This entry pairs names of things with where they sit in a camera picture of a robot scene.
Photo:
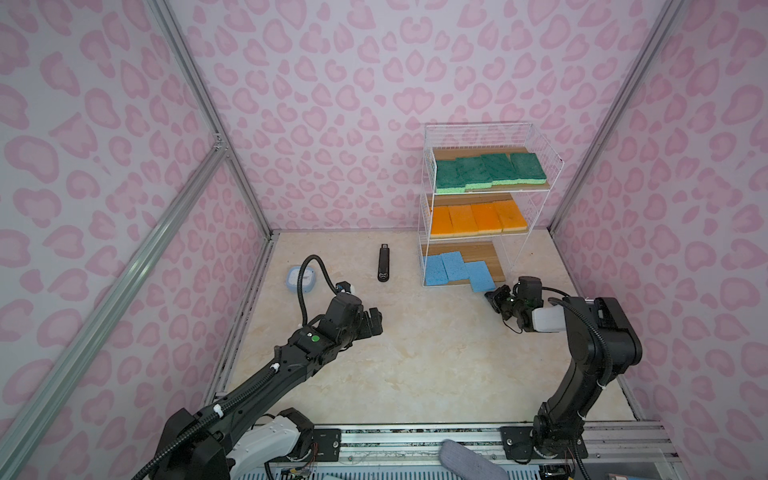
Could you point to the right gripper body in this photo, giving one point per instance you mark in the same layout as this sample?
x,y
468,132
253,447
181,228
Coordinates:
x,y
517,307

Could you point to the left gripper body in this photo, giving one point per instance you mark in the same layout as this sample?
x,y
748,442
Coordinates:
x,y
362,328

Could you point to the blue sponge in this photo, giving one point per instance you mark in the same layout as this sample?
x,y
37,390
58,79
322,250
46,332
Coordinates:
x,y
454,266
479,276
435,272

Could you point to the orange sponge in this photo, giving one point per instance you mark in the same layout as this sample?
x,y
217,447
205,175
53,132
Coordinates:
x,y
510,217
486,219
441,223
463,221

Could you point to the green sponge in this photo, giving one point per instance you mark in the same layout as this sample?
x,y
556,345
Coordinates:
x,y
473,173
448,178
528,169
500,169

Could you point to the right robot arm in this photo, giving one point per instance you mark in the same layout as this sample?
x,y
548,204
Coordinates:
x,y
602,345

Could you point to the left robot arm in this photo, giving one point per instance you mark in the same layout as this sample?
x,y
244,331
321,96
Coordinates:
x,y
223,440

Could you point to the blue square timer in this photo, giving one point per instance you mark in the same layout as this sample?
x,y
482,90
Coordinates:
x,y
297,277

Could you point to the black stapler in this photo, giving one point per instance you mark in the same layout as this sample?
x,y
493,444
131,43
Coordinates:
x,y
383,272

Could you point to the grey cloth object front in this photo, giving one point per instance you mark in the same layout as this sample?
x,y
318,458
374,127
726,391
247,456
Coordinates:
x,y
467,464

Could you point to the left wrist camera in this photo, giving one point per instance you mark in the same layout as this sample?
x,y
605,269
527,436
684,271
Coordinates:
x,y
345,287

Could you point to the white wire wooden shelf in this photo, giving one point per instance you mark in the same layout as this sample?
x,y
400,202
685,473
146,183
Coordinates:
x,y
451,141

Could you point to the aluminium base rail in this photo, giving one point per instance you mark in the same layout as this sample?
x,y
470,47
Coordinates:
x,y
615,450

